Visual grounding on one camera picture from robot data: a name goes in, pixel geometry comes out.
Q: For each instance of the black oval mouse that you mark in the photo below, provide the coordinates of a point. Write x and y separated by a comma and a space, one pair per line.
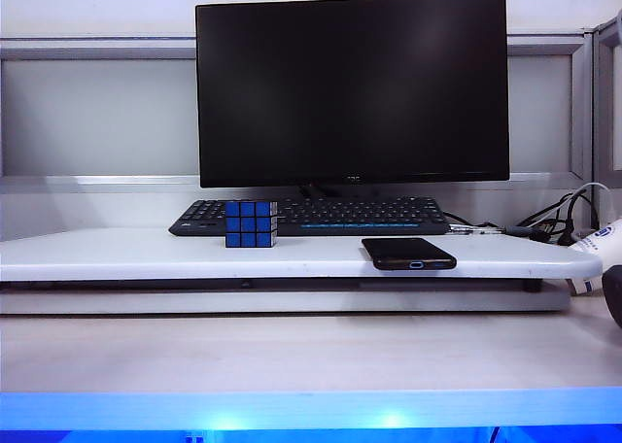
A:
614, 292

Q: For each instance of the black computer keyboard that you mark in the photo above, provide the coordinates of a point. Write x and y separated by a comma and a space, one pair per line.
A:
340, 217

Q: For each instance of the black smartphone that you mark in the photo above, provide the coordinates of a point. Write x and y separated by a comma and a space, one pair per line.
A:
403, 251

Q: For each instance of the white desk riser platform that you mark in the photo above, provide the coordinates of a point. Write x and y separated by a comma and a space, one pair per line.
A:
146, 258

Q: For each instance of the Rubik's cube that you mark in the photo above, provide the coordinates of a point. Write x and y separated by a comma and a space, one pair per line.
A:
250, 224

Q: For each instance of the grey framed partition panel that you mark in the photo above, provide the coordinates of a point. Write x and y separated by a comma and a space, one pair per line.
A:
97, 117

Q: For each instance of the white paper cup blue logo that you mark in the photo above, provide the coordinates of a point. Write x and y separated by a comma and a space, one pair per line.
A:
610, 241

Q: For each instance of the narrow grey partition panel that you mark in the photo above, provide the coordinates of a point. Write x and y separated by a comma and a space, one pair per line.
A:
605, 98

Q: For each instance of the black computer monitor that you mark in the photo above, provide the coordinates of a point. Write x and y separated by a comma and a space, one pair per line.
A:
350, 93

